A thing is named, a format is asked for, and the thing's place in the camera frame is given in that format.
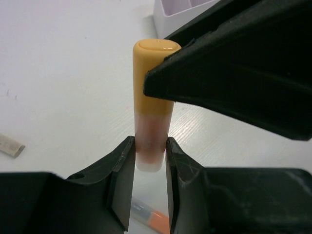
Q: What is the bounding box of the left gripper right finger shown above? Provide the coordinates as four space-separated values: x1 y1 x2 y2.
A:
166 137 312 234

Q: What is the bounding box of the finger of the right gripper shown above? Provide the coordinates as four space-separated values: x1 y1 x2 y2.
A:
145 14 312 141
165 0 312 46

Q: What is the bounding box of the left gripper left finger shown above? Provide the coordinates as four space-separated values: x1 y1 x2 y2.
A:
0 136 135 234

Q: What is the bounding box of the orange pink highlighter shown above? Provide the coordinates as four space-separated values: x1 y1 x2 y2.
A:
135 112 172 173

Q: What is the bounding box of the white three-slot organizer left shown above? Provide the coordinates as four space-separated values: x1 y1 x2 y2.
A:
153 0 219 39

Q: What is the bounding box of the beige eraser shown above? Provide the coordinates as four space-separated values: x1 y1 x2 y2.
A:
0 134 25 158

